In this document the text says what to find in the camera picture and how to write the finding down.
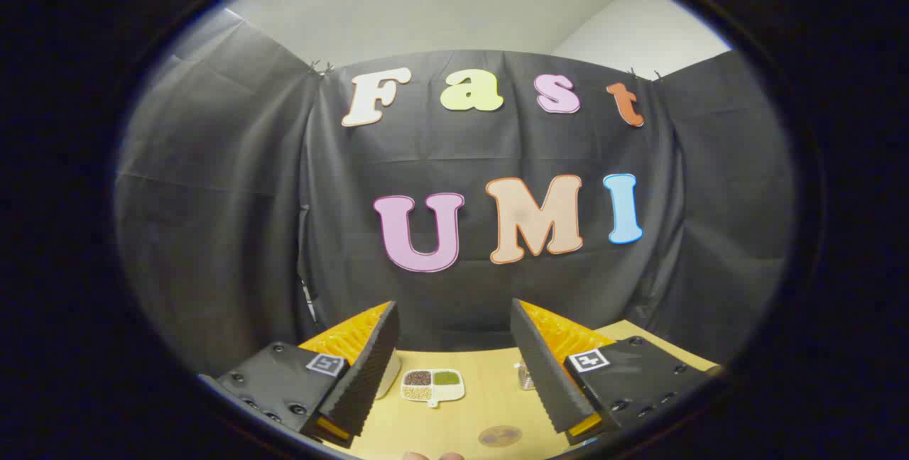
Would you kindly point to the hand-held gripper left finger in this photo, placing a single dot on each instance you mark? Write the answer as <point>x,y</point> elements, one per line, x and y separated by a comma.
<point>369,375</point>

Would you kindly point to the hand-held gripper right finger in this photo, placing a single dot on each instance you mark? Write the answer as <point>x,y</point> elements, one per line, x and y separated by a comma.
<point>540,375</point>

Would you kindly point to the round cork coaster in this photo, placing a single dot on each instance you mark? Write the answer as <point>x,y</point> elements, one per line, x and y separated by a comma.
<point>500,435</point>

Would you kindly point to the square clear glass container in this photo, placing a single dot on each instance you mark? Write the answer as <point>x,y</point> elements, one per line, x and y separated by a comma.
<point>525,376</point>

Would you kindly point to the white toaster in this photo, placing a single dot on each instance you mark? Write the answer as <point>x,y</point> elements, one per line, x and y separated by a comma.
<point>388,375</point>

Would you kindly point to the wooden table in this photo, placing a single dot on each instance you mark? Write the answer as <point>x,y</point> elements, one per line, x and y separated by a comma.
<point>483,396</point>

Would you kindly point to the white divided grain dish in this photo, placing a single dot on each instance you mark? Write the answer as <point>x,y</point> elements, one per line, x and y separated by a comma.
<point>432,383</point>

